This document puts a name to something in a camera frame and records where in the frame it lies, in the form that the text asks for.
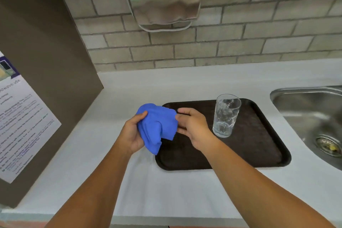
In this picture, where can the stainless steel sink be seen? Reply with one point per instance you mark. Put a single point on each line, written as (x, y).
(312, 118)

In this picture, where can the person's left hand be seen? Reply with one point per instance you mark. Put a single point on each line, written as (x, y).
(131, 134)

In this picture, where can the person's left thumb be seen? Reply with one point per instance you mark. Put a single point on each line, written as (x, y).
(140, 117)

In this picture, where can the person's right forearm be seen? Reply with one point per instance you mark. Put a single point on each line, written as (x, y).
(256, 190)

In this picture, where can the blue cloth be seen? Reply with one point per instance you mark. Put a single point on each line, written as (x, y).
(157, 126)

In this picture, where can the sink drain strainer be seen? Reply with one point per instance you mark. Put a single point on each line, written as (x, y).
(328, 146)

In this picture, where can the brown cabinet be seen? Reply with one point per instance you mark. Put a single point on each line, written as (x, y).
(45, 56)

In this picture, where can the white printed notice sheet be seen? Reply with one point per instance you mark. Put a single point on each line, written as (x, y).
(18, 129)

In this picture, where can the person's right thumb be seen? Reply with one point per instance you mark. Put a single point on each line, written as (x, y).
(184, 111)

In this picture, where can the dark brown tray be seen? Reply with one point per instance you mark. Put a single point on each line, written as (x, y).
(245, 139)

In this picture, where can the person's left forearm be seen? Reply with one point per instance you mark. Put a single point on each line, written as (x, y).
(93, 187)

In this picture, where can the clear drinking glass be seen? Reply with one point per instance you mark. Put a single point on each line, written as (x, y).
(225, 118)

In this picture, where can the person's right hand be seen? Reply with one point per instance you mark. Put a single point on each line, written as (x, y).
(196, 129)

